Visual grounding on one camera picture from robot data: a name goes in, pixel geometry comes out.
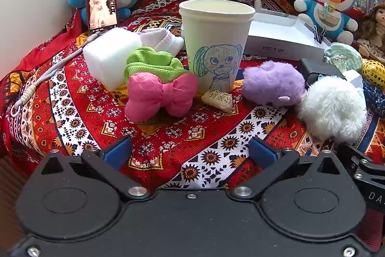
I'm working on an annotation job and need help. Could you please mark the white paper cup with drawing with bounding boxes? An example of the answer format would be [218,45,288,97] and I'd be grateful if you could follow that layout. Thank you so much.
[179,0,256,93]

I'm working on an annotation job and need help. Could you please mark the brown-haired doll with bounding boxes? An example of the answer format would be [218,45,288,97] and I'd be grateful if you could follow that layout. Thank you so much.
[356,1,385,65]

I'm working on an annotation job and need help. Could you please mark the small wrapped candy packet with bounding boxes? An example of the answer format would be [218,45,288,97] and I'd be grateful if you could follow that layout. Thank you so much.
[201,90,233,112]

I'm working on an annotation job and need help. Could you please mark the blue floral fabric pouch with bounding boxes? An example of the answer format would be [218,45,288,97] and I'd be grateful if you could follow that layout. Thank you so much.
[361,79,385,117]

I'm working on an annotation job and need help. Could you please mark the pink plush bow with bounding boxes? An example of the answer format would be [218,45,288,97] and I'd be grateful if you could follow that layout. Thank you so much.
[124,73,199,124]

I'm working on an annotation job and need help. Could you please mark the green and white fabric scrunchie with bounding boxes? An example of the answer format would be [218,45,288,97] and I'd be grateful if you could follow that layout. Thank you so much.
[324,42,363,72]

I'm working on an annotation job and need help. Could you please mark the small black box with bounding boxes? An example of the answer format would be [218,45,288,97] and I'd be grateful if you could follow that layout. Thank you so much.
[296,58,346,87]

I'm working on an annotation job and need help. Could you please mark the green knitted cloth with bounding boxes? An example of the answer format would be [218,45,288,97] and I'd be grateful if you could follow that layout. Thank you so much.
[124,46,185,83]

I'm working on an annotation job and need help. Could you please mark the black binder clip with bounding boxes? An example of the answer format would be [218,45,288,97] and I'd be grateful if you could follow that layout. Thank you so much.
[313,25,328,44]

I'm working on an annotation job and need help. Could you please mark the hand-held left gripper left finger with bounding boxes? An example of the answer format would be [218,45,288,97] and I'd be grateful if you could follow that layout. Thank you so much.
[40,137,149,200]

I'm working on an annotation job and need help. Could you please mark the white cardboard box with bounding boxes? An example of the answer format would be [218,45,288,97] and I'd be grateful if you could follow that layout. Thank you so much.
[181,11,331,62]

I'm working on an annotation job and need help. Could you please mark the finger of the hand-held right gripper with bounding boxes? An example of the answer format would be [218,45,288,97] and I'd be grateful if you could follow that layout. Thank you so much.
[341,143,385,182]

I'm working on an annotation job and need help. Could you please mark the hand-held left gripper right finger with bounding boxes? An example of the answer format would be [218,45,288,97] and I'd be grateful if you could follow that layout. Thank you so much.
[235,137,343,200]

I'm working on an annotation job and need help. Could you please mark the blue cat plush toy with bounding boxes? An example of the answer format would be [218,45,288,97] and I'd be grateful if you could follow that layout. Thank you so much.
[294,0,359,45]

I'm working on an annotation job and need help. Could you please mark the pale pink cloth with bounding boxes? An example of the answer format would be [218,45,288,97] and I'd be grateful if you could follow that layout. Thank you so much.
[137,28,185,52]

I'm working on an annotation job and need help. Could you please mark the black smartphone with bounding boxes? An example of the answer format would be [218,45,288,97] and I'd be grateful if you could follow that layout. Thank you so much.
[85,0,118,36]

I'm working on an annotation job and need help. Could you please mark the white lanyard cord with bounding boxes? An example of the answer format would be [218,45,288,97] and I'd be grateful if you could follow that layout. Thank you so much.
[10,31,104,117]

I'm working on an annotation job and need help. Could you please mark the purple fluffy plush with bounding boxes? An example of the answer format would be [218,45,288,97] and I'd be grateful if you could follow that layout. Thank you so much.
[242,61,306,107]

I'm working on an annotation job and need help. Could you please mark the small white packet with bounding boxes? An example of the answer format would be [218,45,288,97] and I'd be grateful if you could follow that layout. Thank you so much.
[343,70,364,89]

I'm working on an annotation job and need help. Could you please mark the white foam block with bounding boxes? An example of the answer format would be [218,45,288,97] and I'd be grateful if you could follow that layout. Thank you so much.
[83,27,143,92]

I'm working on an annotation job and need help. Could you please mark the gold sequin pouch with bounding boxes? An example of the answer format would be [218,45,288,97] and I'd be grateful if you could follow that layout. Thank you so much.
[361,59,385,87]

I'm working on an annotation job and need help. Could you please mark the white fluffy plush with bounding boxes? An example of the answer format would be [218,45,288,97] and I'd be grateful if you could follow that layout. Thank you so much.
[296,76,367,144]

